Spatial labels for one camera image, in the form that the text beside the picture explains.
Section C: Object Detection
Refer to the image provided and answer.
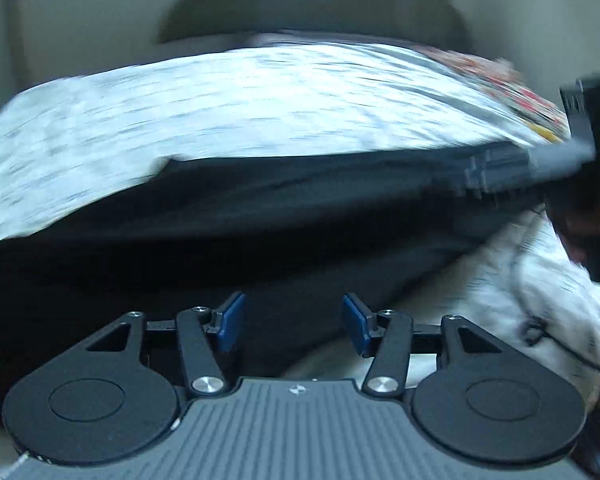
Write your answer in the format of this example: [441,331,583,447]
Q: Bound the white script-printed bedsheet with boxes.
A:
[0,42,600,480]

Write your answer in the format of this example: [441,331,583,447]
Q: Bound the colourful patterned cloth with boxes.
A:
[420,46,573,143]

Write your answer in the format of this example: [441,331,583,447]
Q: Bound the person's right hand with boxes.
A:
[554,209,589,264]

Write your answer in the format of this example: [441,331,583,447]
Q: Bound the black pants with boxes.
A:
[0,140,551,426]

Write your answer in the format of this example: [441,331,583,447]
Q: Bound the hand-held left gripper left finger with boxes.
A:
[85,291,247,397]

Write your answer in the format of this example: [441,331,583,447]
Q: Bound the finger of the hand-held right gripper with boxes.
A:
[462,141,598,197]

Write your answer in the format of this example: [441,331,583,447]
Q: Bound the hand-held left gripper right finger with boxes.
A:
[342,292,503,397]

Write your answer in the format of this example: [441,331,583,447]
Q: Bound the white patterned garment with cord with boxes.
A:
[510,210,600,376]

